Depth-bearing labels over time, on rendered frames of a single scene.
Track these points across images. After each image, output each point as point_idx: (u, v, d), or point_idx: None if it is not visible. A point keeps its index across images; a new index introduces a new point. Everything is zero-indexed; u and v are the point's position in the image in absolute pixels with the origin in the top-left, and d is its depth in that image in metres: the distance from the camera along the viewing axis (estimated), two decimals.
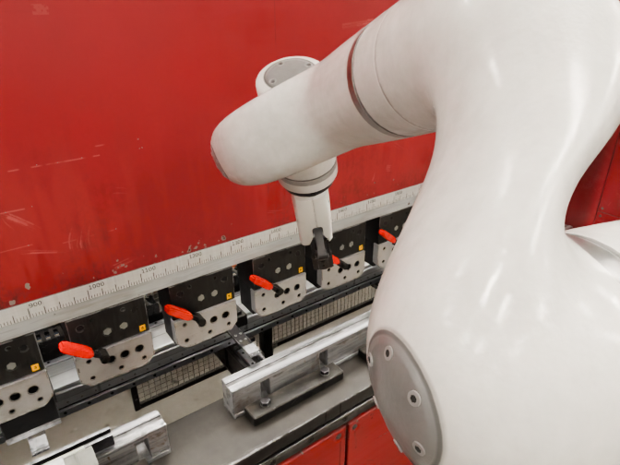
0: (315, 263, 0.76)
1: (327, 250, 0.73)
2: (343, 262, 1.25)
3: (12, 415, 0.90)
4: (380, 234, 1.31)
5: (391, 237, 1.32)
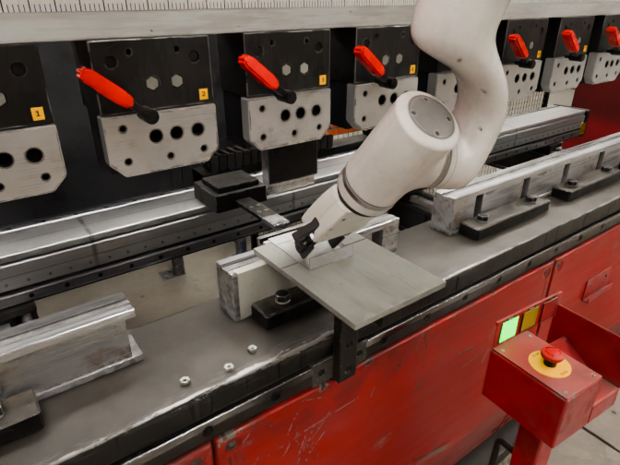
0: None
1: (309, 244, 0.74)
2: (579, 53, 1.11)
3: (293, 138, 0.76)
4: (609, 32, 1.17)
5: (619, 37, 1.18)
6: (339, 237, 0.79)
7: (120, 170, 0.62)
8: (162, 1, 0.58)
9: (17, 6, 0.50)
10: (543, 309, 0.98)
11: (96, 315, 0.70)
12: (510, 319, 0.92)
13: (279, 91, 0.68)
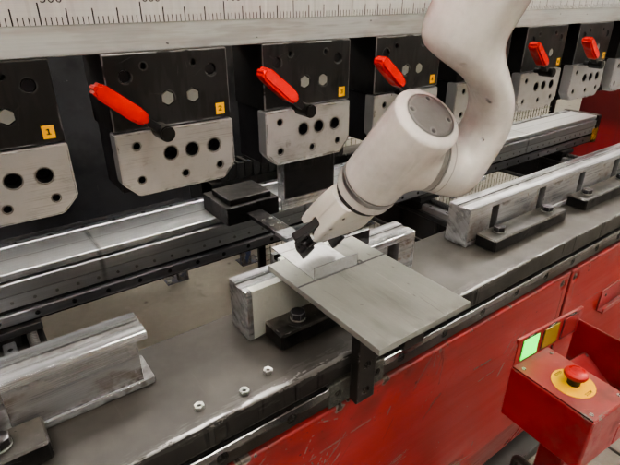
0: None
1: (309, 244, 0.74)
2: (599, 60, 1.08)
3: (311, 152, 0.73)
4: None
5: None
6: (339, 237, 0.79)
7: (133, 188, 0.59)
8: (179, 12, 0.55)
9: (27, 19, 0.47)
10: (565, 325, 0.95)
11: (106, 337, 0.67)
12: (532, 336, 0.89)
13: (298, 105, 0.65)
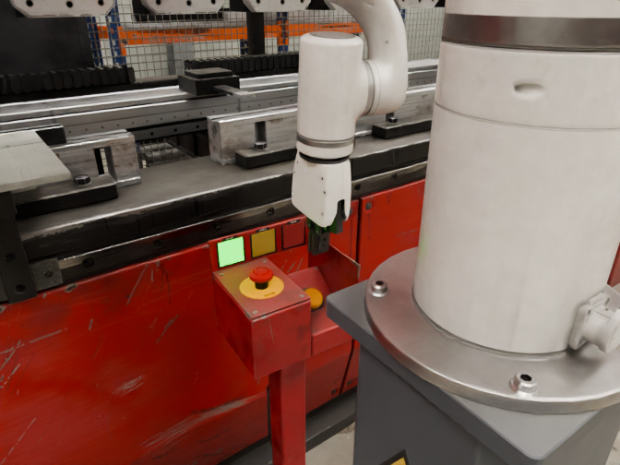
0: (315, 245, 0.78)
1: None
2: None
3: None
4: None
5: None
6: None
7: None
8: None
9: None
10: (283, 233, 0.88)
11: None
12: (230, 239, 0.82)
13: None
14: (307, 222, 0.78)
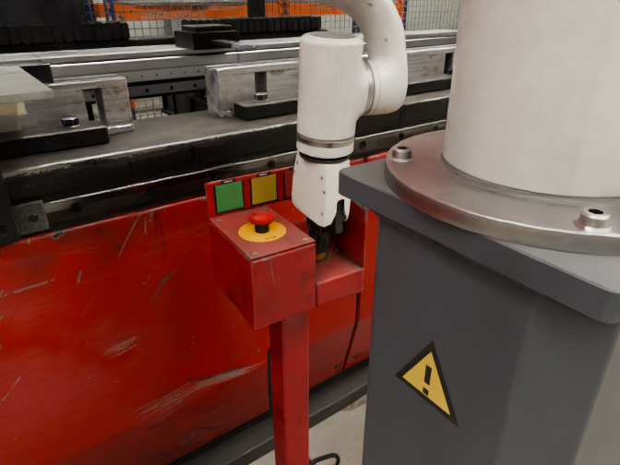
0: (315, 245, 0.78)
1: None
2: None
3: None
4: None
5: None
6: None
7: None
8: None
9: None
10: (285, 180, 0.82)
11: None
12: (228, 183, 0.77)
13: None
14: (307, 222, 0.78)
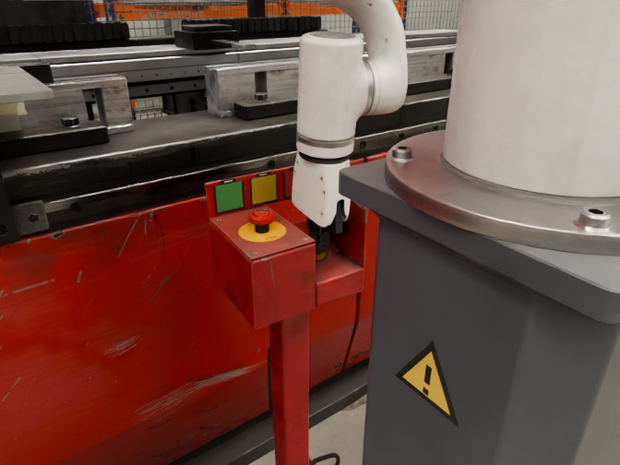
0: (315, 245, 0.78)
1: None
2: None
3: None
4: None
5: None
6: None
7: None
8: None
9: None
10: (285, 180, 0.82)
11: None
12: (228, 183, 0.77)
13: None
14: (307, 222, 0.78)
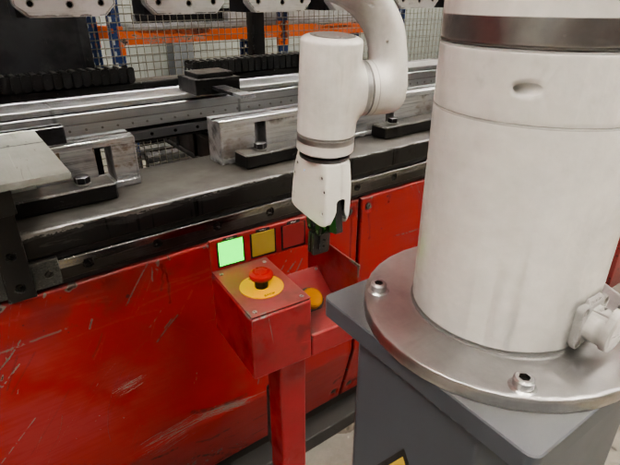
0: (315, 245, 0.78)
1: None
2: None
3: None
4: None
5: None
6: None
7: None
8: None
9: None
10: (283, 233, 0.88)
11: None
12: (230, 239, 0.83)
13: None
14: (307, 222, 0.78)
